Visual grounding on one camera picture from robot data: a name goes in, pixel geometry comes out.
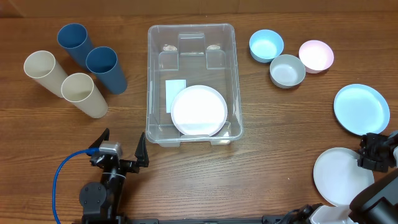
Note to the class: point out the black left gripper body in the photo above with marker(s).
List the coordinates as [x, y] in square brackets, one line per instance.
[132, 166]

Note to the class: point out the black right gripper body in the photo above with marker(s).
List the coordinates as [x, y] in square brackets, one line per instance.
[372, 150]

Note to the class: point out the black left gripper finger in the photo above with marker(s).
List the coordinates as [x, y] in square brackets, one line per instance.
[104, 137]
[141, 152]

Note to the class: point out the grey white plate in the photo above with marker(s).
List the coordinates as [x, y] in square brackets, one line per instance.
[338, 178]

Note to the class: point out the light blue plate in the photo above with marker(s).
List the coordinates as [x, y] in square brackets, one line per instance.
[360, 109]

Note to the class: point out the white pink plate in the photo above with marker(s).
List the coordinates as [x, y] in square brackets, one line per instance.
[199, 110]

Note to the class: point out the dark blue cup front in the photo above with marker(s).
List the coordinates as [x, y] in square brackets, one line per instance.
[104, 63]

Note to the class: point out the dark blue cup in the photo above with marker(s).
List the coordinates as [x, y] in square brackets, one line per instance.
[104, 63]
[75, 40]

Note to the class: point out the clear plastic storage bin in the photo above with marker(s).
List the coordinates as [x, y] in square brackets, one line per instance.
[201, 54]

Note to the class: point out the pink bowl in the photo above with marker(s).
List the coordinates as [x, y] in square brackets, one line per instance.
[316, 56]

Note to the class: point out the grey bowl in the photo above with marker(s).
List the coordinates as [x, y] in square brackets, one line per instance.
[287, 71]

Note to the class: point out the light blue bowl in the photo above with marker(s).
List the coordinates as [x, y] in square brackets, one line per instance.
[265, 45]

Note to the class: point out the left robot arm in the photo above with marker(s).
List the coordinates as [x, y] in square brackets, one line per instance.
[100, 200]

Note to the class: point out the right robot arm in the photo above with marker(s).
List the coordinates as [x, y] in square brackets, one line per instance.
[376, 204]

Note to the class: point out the beige cup front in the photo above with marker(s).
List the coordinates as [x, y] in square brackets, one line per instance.
[80, 90]

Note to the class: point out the beige cup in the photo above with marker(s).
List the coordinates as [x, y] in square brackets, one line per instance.
[43, 67]
[80, 90]

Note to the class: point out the beige cup left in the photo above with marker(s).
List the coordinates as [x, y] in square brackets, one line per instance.
[43, 67]

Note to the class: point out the dark blue cup rear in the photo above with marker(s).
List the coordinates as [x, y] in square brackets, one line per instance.
[75, 40]

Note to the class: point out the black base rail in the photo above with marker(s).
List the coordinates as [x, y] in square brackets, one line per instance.
[270, 219]

